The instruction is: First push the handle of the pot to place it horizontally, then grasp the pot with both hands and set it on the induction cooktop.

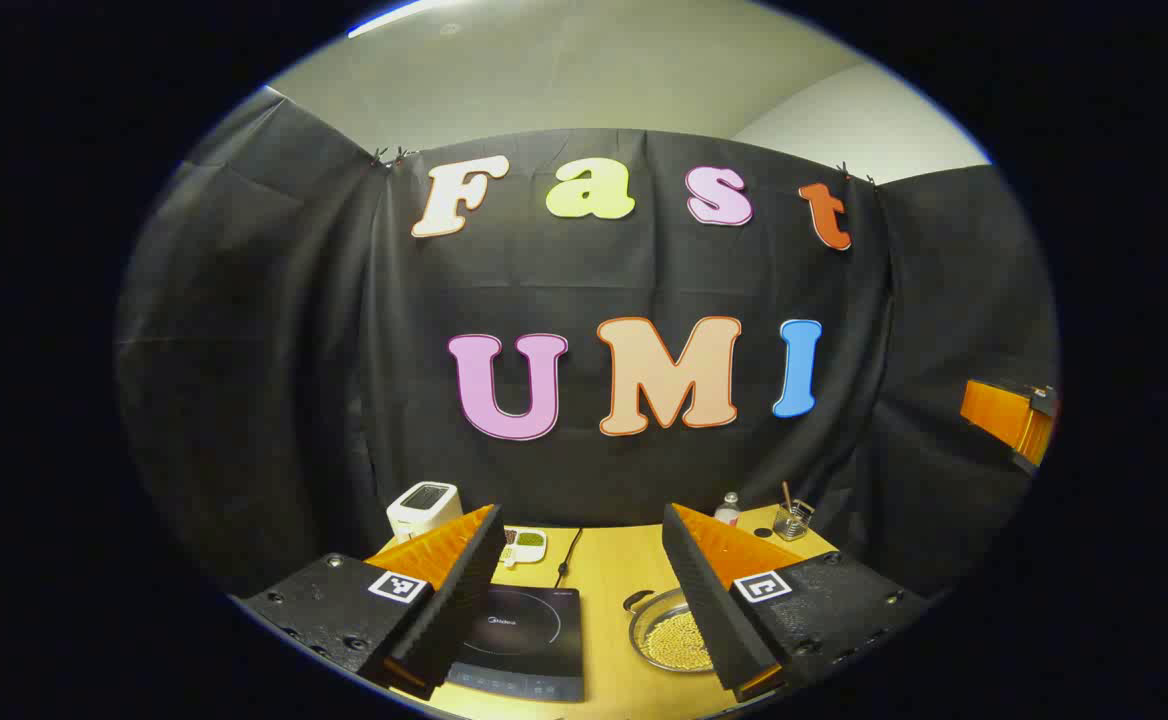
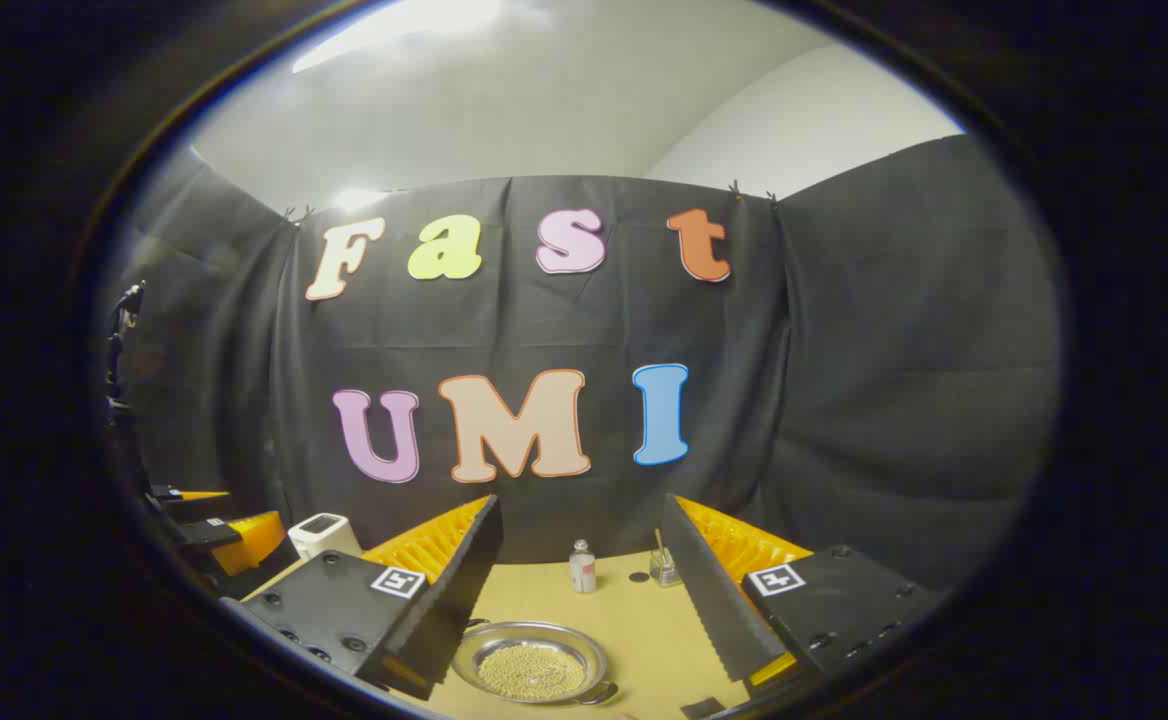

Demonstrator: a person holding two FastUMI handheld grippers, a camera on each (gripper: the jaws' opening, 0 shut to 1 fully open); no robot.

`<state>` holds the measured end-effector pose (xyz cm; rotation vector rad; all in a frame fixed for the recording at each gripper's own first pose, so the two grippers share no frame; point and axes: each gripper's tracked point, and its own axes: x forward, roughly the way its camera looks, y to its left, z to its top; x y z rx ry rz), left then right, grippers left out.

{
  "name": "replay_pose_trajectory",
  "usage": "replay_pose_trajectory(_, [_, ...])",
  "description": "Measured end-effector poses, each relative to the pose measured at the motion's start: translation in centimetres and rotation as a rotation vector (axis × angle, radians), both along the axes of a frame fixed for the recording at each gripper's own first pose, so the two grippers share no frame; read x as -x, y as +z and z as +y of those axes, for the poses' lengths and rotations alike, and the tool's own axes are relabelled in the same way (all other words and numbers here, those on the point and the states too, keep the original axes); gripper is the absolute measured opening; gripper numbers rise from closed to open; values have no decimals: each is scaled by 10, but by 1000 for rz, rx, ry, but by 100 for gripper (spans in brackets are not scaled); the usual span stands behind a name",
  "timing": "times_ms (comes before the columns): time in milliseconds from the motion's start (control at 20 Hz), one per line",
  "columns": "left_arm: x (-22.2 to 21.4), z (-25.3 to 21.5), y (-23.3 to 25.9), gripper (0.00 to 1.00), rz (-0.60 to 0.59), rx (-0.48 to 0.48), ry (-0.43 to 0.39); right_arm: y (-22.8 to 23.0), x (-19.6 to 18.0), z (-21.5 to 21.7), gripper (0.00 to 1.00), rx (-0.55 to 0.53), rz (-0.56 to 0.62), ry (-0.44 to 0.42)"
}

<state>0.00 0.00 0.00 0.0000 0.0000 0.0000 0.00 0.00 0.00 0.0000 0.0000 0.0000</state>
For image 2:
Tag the white toaster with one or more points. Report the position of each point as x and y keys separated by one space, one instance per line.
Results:
x=322 y=535

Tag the black backdrop cloth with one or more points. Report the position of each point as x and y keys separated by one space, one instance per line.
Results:
x=844 y=400

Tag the small bottle with red label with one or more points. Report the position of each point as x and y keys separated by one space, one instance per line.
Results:
x=583 y=570

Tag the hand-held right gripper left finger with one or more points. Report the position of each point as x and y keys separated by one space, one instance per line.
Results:
x=454 y=600

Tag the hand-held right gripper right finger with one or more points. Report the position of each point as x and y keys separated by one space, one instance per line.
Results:
x=714 y=610

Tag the black box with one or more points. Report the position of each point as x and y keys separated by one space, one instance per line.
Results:
x=702 y=708

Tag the pile of soybeans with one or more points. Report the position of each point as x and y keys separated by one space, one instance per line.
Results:
x=532 y=672

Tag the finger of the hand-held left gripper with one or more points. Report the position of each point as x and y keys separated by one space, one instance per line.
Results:
x=249 y=540
x=194 y=496

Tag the small glass jar with stick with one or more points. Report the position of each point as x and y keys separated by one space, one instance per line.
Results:
x=664 y=568

